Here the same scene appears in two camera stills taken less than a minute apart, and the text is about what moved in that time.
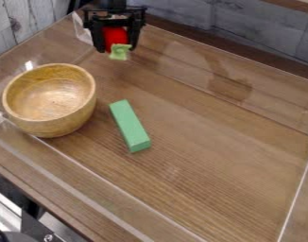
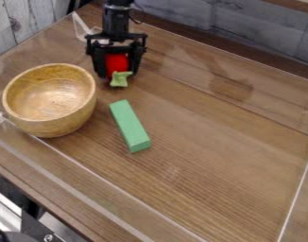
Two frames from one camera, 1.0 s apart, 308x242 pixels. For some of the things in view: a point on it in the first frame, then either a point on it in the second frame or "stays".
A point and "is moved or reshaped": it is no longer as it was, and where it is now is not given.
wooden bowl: (49, 98) stays
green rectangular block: (129, 126) stays
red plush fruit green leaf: (116, 42) is moved or reshaped
